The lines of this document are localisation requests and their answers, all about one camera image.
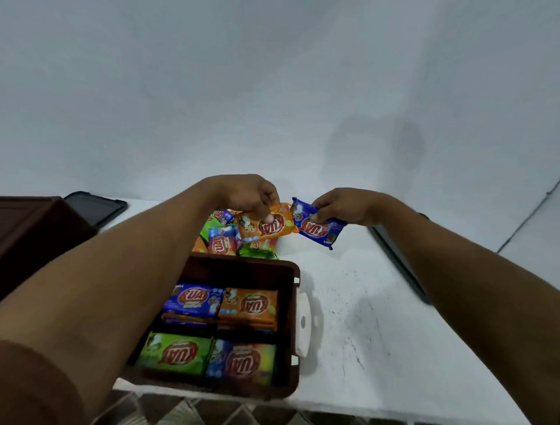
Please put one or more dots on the person's left hand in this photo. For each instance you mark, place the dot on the person's left hand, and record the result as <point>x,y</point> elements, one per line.
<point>245,192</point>

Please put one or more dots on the person's right hand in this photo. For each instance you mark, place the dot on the person's right hand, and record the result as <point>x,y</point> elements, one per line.
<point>350,206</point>

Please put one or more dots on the blue snack packet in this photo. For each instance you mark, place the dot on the blue snack packet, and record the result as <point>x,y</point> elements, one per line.
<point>192,298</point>
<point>316,230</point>
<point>243,361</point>

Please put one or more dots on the orange snack packet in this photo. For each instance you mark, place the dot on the orange snack packet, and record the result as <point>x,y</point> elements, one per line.
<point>271,228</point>
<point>253,305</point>

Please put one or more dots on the pile of colourful snacks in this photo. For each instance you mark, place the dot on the pile of colourful snacks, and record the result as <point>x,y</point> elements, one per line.
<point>221,243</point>

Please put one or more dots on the dark grey lid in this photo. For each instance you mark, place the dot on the dark grey lid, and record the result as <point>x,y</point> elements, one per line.
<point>393,254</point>
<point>96,208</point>

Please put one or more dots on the green snack packet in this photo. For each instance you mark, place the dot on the green snack packet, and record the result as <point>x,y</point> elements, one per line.
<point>175,352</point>

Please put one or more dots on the person's right forearm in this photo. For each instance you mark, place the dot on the person's right forearm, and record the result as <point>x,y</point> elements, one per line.
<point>472,284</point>

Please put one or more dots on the person's left forearm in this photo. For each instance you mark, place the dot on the person's left forearm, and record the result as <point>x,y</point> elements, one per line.
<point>109,284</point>

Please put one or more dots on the brown sleeve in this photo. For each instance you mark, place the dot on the brown sleeve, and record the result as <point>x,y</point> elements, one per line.
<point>35,385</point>

